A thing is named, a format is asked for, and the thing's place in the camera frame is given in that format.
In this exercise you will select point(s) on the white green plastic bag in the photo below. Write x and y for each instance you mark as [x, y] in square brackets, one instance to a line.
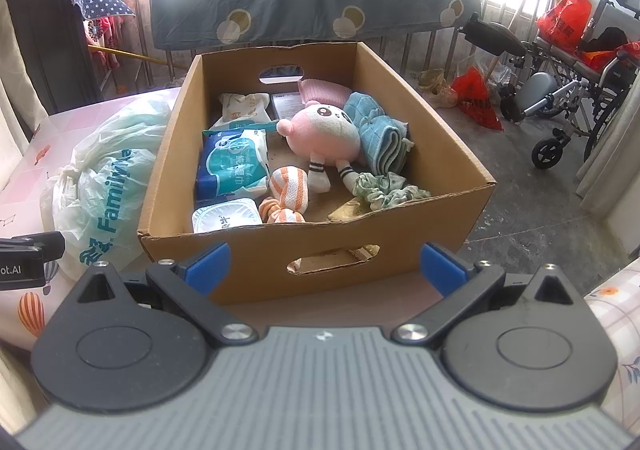
[100, 170]

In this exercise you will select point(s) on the white plastic tub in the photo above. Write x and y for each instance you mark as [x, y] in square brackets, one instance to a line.
[225, 215]

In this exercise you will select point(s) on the pink plush toy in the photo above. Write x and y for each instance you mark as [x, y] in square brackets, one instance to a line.
[320, 130]

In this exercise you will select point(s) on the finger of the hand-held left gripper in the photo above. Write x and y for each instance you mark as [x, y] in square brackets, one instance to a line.
[47, 242]

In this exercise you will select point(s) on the yellow pole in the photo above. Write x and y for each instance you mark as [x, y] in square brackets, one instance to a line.
[130, 56]

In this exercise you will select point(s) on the beige mesh shoe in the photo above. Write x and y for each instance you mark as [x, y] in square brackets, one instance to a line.
[444, 96]
[431, 79]

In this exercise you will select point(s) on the white cotton swab pack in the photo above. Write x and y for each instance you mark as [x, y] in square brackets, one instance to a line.
[240, 110]

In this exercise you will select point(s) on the pink printed tablecloth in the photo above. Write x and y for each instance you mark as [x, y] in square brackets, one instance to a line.
[30, 180]

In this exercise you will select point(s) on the olive yellow cloth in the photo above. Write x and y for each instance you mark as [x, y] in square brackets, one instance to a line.
[347, 211]

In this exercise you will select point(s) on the clear plastic bag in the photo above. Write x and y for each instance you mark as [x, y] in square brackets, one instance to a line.
[487, 68]

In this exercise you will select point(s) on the floral checked cloth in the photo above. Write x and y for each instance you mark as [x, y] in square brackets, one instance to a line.
[620, 330]

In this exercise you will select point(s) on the brown cardboard box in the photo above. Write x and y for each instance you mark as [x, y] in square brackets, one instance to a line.
[400, 240]

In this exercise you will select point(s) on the blue white paper carton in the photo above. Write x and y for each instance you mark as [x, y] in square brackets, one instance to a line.
[287, 105]

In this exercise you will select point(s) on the metal railing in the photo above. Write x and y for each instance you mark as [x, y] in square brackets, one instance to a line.
[141, 55]

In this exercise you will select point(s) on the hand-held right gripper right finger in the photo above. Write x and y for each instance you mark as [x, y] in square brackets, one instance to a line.
[442, 270]

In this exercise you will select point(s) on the pink sponge cloth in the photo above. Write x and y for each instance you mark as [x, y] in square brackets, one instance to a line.
[325, 90]

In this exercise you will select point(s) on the light blue towel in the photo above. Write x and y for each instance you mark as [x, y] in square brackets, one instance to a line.
[375, 130]

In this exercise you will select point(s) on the red plastic bag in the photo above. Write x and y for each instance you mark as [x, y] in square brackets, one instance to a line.
[565, 18]
[475, 100]
[612, 58]

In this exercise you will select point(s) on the green fabric scrunchie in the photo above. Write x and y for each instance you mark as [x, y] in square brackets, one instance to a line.
[385, 190]

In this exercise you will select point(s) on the blue wet wipes pack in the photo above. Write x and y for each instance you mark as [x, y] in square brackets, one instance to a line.
[230, 160]

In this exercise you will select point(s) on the folding wheelchair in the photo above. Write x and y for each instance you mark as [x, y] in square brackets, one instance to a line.
[537, 85]

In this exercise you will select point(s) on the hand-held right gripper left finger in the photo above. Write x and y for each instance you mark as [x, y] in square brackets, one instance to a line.
[210, 270]

